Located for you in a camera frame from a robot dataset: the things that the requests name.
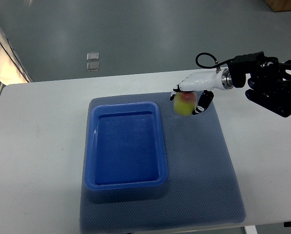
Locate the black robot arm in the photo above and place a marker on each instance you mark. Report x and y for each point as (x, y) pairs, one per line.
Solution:
(269, 80)

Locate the floor socket plate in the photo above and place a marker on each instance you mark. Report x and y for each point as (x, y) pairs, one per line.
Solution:
(91, 56)
(92, 66)

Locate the yellow red peach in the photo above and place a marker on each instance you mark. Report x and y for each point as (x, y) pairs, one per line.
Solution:
(185, 103)

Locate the blue plastic tray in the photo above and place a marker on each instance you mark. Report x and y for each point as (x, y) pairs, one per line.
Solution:
(125, 147)

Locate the blue grey table mat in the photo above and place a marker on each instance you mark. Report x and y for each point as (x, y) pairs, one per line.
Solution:
(201, 188)

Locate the lower floor socket plate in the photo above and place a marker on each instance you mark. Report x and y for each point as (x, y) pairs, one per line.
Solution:
(92, 66)

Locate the white table leg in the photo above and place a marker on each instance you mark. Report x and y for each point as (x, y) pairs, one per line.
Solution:
(250, 230)

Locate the white cloth with black trim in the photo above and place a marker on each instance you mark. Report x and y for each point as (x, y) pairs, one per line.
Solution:
(11, 69)

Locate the brown cardboard box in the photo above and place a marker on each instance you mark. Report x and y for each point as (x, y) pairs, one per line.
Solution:
(279, 5)

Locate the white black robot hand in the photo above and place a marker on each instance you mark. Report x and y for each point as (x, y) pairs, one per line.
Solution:
(202, 83)

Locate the upper floor socket plate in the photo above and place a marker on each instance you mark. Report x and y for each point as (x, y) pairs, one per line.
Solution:
(91, 56)

